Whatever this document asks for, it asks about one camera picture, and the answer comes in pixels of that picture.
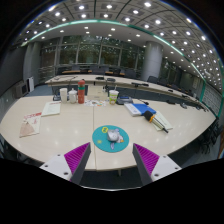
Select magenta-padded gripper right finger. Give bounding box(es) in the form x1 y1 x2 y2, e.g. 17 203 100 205
132 143 183 186

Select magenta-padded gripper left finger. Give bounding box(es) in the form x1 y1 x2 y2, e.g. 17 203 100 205
39 142 92 185

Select silver grey computer mouse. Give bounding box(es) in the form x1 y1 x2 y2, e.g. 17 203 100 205
106 128 122 144

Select round teal cartoon mouse pad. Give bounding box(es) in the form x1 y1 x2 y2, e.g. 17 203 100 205
91 124 130 154

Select black and yellow microphone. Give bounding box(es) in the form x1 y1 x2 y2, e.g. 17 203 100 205
143 110 170 134

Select blue and white book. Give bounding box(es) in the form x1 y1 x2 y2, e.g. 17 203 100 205
123 103 157 117

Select white booklet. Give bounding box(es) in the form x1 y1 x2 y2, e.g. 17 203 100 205
41 100 62 117

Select red and white magazine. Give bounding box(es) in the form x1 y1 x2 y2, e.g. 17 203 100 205
18 111 43 138

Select colourful sticker sheet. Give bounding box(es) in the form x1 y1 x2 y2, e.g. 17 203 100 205
83 98 107 108

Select plain white paper cup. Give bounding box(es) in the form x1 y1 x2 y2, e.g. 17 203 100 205
59 87 69 103

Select grey desk telephone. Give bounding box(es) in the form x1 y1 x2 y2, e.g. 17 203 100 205
116 95 134 106

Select red drink bottle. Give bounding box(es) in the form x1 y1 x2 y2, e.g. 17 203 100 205
77 78 86 105

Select cream cardboard box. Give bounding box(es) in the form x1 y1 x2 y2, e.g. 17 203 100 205
87 85 109 100

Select green printed paper cup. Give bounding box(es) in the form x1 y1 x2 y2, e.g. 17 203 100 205
108 89 120 106

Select long curved conference desk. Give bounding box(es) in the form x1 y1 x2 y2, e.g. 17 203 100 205
44 73 209 111

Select white standing panel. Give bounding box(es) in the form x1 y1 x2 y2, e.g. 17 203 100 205
27 76 35 93

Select grey box monitor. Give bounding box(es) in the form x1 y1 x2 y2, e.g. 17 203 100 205
13 81 29 99

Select dark office chairs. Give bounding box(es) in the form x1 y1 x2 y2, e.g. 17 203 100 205
56 64 221 158

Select ceiling lights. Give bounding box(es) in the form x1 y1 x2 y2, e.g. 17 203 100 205
19 0 224 84

